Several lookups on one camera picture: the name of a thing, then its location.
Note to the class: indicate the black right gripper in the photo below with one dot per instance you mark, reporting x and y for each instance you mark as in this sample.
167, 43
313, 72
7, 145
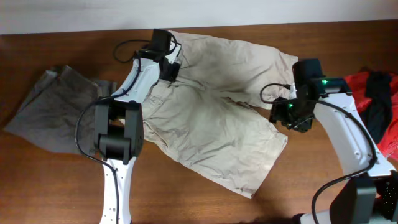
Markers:
292, 117

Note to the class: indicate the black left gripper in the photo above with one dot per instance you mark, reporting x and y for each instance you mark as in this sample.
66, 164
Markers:
170, 70

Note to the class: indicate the beige cargo shorts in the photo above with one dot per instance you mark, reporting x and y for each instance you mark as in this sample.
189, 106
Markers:
207, 119

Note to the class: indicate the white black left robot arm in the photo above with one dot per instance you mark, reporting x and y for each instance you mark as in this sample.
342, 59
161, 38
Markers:
119, 132

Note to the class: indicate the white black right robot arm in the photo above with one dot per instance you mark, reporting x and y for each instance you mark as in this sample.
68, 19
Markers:
367, 192

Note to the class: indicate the red garment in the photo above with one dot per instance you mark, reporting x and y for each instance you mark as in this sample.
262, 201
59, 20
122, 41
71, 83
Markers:
357, 83

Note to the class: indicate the black garment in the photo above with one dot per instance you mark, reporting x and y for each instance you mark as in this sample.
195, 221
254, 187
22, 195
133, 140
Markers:
378, 114

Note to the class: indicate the folded grey shorts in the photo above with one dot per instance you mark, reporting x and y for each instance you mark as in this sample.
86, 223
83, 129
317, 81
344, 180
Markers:
48, 116

